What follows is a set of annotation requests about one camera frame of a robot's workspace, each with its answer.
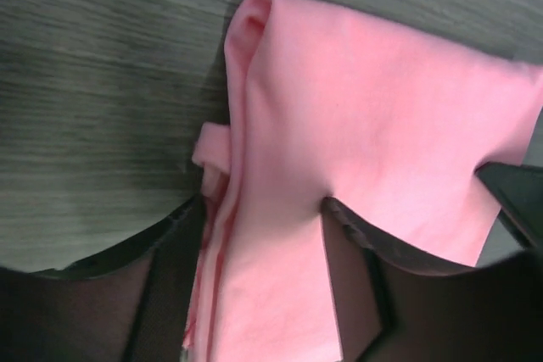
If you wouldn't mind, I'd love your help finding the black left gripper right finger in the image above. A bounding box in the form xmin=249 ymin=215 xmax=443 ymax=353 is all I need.
xmin=321 ymin=198 xmax=542 ymax=361

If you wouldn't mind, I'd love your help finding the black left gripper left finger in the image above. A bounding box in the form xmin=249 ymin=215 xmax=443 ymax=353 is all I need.
xmin=1 ymin=195 xmax=205 ymax=362

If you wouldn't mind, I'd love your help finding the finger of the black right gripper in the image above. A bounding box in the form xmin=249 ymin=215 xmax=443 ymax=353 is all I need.
xmin=475 ymin=162 xmax=542 ymax=252

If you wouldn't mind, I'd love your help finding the pink t shirt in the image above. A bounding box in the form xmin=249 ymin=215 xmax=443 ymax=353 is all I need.
xmin=185 ymin=0 xmax=542 ymax=361

